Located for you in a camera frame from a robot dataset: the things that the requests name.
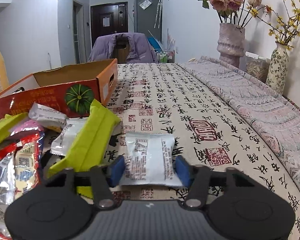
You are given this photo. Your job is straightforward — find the clear container with white lid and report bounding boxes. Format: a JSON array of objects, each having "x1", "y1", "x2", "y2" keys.
[{"x1": 245, "y1": 51, "x2": 270, "y2": 82}]

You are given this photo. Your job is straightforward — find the red white snack packet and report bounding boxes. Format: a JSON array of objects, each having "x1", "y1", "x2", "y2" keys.
[{"x1": 0, "y1": 133, "x2": 46, "y2": 200}]

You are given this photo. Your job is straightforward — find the orange cardboard box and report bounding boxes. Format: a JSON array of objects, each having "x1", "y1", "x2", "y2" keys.
[{"x1": 0, "y1": 58, "x2": 118, "y2": 120}]

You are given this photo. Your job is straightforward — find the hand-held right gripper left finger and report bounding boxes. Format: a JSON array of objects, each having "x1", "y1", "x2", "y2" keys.
[{"x1": 42, "y1": 155, "x2": 126, "y2": 210}]

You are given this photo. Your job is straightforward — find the floral patterned vase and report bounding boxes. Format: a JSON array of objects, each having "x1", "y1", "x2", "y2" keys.
[{"x1": 265, "y1": 42, "x2": 290, "y2": 97}]

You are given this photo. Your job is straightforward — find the grey refrigerator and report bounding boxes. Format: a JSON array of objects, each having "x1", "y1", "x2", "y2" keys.
[{"x1": 133, "y1": 0, "x2": 162, "y2": 43}]

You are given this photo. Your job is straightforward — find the white folded umbrella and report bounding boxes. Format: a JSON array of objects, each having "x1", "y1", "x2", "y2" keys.
[{"x1": 154, "y1": 0, "x2": 163, "y2": 29}]

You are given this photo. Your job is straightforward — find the pink ceramic vase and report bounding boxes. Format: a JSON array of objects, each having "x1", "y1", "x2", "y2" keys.
[{"x1": 216, "y1": 22, "x2": 246, "y2": 68}]

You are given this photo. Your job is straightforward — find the silver snack packet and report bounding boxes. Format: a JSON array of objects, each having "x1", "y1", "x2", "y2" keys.
[{"x1": 0, "y1": 155, "x2": 18, "y2": 200}]

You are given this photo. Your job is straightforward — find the pink patterned cloth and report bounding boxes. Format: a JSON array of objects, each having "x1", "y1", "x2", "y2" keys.
[{"x1": 176, "y1": 56, "x2": 300, "y2": 205}]

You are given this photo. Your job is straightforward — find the storage rack with bottles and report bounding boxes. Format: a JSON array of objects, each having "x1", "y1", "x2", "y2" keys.
[{"x1": 156, "y1": 49, "x2": 175, "y2": 63}]

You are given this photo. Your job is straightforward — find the grey interior door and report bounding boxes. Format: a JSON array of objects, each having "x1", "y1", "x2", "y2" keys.
[{"x1": 72, "y1": 0, "x2": 87, "y2": 64}]

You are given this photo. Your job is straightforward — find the large green snack packet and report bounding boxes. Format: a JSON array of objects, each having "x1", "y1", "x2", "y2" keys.
[{"x1": 47, "y1": 99, "x2": 122, "y2": 198}]

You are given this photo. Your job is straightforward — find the pink paper decoration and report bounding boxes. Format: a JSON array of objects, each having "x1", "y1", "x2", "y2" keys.
[{"x1": 166, "y1": 29, "x2": 175, "y2": 52}]

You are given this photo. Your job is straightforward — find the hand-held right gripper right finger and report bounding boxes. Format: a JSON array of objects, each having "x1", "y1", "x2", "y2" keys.
[{"x1": 175, "y1": 155, "x2": 257, "y2": 210}]

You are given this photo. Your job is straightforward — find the wooden chair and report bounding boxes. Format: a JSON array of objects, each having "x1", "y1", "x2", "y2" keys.
[{"x1": 112, "y1": 34, "x2": 130, "y2": 64}]

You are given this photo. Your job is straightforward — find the dark brown entrance door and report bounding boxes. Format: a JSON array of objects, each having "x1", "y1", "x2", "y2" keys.
[{"x1": 90, "y1": 2, "x2": 128, "y2": 49}]

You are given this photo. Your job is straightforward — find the dried pink rose bouquet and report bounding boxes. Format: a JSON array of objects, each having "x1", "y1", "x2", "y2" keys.
[{"x1": 189, "y1": 0, "x2": 263, "y2": 28}]

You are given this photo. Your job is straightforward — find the pink snack packet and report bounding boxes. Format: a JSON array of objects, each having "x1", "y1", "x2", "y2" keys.
[{"x1": 9, "y1": 119, "x2": 45, "y2": 140}]

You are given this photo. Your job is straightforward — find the purple padded jacket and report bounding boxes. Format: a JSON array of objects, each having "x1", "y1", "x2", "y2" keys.
[{"x1": 88, "y1": 32, "x2": 158, "y2": 64}]

